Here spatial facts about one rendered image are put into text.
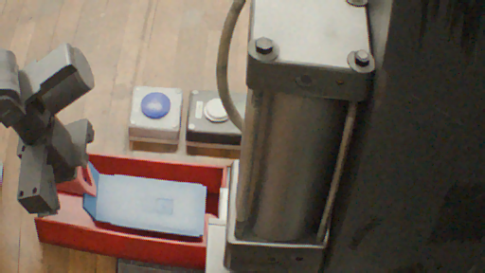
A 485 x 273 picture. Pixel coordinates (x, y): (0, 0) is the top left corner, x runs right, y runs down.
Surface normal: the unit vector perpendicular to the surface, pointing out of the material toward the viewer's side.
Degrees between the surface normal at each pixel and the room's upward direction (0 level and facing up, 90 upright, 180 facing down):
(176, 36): 0
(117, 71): 0
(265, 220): 90
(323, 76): 90
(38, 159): 30
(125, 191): 0
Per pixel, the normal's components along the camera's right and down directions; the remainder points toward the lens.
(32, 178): -0.44, -0.55
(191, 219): 0.07, -0.60
